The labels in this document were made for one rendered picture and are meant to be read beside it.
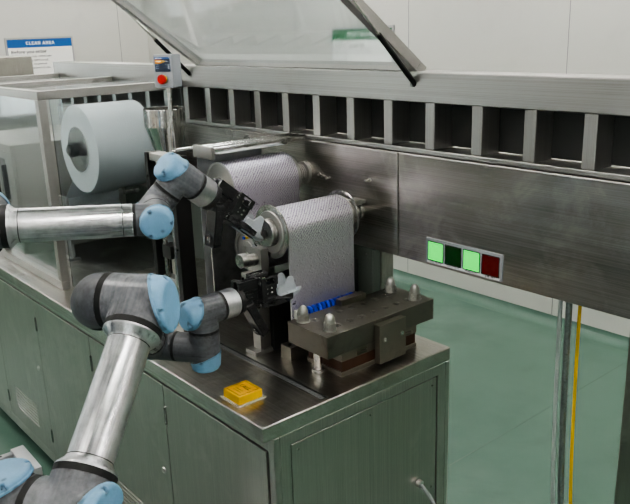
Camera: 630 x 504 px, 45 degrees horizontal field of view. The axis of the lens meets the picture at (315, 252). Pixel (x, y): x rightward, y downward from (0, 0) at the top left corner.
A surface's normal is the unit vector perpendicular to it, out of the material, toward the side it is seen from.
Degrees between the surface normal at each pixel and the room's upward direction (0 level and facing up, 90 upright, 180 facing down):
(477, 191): 90
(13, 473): 8
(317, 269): 90
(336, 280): 90
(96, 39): 90
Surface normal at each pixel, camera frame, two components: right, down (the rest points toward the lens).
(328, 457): 0.65, 0.20
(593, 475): -0.04, -0.96
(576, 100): -0.76, 0.21
